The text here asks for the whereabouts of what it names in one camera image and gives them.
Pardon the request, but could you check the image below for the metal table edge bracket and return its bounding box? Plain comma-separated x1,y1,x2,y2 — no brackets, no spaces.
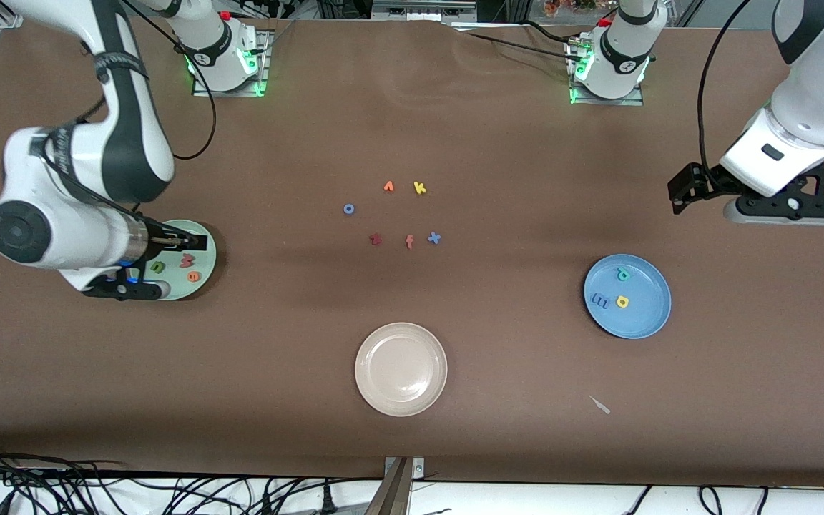
366,456,426,515

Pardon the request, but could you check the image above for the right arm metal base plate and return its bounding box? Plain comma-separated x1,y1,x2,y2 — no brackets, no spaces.
192,29,273,98

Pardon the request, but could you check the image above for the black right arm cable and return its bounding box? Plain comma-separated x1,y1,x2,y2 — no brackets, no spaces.
29,39,217,215

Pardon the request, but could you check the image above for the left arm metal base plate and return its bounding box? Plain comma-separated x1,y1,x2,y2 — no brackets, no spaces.
566,36,645,107

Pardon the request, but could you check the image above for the beige plate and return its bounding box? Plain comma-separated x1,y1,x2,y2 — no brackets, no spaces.
355,322,448,418

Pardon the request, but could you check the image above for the grey metal box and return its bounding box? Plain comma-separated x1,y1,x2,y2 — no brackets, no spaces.
371,0,479,22

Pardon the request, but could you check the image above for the green plate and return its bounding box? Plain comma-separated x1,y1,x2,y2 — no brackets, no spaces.
137,219,217,302

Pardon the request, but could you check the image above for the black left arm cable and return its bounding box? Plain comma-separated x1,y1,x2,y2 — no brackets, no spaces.
698,0,752,169

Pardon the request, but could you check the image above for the black table cable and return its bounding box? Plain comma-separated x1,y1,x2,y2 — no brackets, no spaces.
519,20,590,46
455,27,581,62

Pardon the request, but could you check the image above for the colourful flower decoration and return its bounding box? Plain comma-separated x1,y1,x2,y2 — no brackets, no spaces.
542,0,599,16

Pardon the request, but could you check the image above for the blue plate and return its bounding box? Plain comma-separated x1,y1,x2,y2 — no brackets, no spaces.
584,254,672,340

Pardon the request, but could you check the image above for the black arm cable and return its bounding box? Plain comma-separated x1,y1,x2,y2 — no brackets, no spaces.
29,39,217,215
698,0,752,169

